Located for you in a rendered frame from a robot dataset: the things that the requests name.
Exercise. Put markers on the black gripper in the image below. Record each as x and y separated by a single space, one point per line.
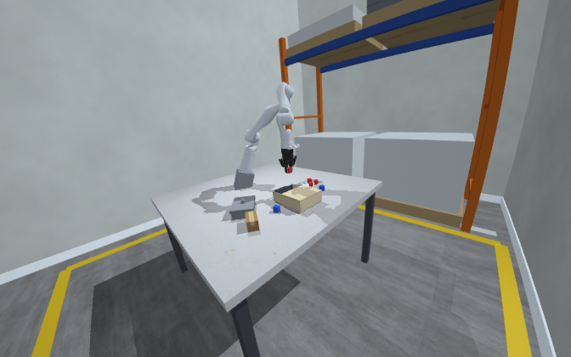
288 157

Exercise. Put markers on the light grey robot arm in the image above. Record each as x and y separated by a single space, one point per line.
266 118

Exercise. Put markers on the grey metal lid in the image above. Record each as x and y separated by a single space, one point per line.
243 204

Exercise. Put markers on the brown cardboard box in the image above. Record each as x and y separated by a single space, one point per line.
252 221

